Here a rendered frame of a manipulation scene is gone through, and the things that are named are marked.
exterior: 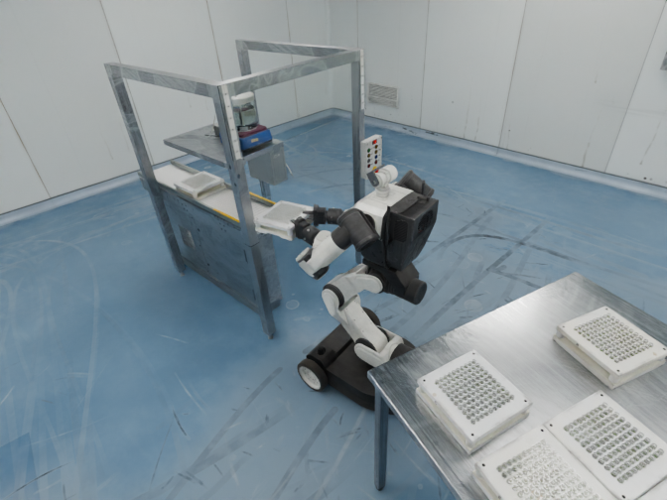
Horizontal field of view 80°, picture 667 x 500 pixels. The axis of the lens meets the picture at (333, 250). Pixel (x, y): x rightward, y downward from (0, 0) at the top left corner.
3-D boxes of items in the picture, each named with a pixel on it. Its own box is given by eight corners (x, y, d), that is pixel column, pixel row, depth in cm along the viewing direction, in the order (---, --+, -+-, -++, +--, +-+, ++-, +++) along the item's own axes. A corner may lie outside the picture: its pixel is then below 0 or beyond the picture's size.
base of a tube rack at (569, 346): (663, 364, 138) (666, 359, 136) (611, 390, 131) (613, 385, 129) (600, 318, 156) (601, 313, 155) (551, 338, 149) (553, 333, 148)
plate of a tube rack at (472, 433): (532, 406, 122) (533, 402, 121) (471, 445, 113) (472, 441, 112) (472, 352, 140) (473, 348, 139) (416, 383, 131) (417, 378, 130)
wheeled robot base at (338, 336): (444, 371, 235) (451, 331, 216) (397, 438, 203) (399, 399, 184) (356, 324, 270) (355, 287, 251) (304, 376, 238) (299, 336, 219)
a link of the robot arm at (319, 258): (312, 288, 167) (348, 257, 157) (289, 266, 165) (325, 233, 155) (320, 275, 177) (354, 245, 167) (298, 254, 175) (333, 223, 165)
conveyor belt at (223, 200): (285, 220, 246) (284, 213, 243) (253, 238, 231) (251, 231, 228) (171, 169, 322) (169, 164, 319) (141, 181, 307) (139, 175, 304)
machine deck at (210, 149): (284, 148, 222) (283, 141, 220) (227, 171, 200) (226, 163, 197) (218, 128, 257) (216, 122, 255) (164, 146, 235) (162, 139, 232)
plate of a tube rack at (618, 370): (669, 354, 135) (672, 350, 134) (616, 380, 128) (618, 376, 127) (603, 309, 154) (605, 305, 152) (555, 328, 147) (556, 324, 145)
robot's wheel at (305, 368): (324, 391, 235) (332, 376, 220) (319, 397, 232) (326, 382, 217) (300, 367, 241) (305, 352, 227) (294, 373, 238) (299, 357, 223)
